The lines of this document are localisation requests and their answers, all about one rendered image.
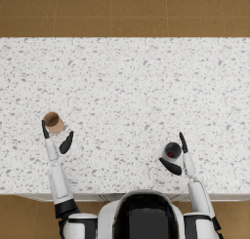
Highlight brown paper cup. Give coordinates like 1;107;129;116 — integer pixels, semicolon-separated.
42;111;65;135

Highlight robot body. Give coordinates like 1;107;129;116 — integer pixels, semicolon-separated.
97;189;187;239

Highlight white cup with dark interior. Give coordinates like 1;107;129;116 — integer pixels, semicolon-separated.
160;141;183;164

